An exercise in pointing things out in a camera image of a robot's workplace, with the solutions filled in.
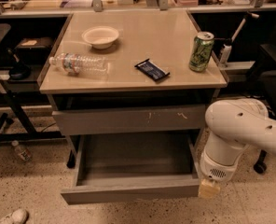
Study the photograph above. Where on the grey drawer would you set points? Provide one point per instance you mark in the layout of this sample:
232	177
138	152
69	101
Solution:
130	120
124	167

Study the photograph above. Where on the black desk lamp base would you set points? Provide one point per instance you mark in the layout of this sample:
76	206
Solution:
19	70

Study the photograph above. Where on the green soda can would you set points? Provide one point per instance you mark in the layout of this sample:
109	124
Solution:
202	51

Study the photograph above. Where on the white handheld tool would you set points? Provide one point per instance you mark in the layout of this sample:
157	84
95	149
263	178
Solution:
227	46

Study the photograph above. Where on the black folding stand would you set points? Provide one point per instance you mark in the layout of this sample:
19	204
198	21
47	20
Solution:
30	132

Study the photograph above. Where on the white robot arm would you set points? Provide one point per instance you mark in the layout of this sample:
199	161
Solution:
234	126

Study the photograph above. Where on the white shoe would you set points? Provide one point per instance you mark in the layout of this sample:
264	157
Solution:
18	216

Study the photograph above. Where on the blue snack bar wrapper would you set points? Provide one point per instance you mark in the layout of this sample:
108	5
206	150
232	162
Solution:
151	70

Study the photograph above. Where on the clear plastic water bottle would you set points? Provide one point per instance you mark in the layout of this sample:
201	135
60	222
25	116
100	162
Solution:
76	64

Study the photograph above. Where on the water bottle on floor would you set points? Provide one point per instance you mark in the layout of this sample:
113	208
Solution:
21	150

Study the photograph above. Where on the black box on shelf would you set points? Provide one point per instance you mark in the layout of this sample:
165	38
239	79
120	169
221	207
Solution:
34	46

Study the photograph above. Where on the white paper bowl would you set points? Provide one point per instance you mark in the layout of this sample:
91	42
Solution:
100	37

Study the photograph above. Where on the grey drawer cabinet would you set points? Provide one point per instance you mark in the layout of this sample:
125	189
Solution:
163	37

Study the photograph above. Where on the grey top drawer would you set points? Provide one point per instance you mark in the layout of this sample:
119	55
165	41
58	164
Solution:
130	120

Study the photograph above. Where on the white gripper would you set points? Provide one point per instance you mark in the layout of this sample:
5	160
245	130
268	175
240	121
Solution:
213	169

